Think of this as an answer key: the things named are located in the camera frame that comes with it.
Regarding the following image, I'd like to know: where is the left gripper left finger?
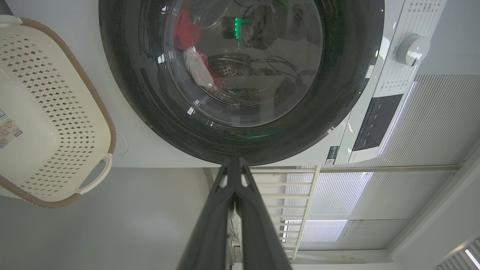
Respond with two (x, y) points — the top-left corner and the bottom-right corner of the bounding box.
(176, 157), (236, 270)

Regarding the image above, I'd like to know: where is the white slatted rack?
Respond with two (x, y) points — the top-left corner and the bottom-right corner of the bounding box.
(204, 165), (321, 261)

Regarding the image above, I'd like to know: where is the cream perforated laundry basket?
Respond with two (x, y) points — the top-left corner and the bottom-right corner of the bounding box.
(0, 15), (117, 209)

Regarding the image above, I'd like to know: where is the white washer control dial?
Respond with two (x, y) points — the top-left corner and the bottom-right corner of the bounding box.
(396, 34), (431, 67)

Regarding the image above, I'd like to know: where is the dark QR code sticker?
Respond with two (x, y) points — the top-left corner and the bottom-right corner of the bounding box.
(326, 145), (340, 165)

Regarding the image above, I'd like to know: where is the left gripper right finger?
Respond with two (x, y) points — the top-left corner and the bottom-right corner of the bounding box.
(235, 157), (293, 270)

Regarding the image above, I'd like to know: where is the black washer display panel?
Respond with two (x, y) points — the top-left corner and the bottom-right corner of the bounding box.
(352, 94), (404, 152)

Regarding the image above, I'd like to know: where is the product label sticker with barcode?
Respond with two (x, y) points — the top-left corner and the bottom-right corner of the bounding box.
(0, 109), (23, 150)

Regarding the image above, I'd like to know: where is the red and white garment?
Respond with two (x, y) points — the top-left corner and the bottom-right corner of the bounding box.
(173, 8), (222, 90)

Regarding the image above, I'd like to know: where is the white washing machine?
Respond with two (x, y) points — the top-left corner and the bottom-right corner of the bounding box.
(4, 0), (449, 168)

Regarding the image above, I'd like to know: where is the glass washing machine door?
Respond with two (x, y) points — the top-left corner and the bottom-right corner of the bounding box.
(99, 0), (385, 166)

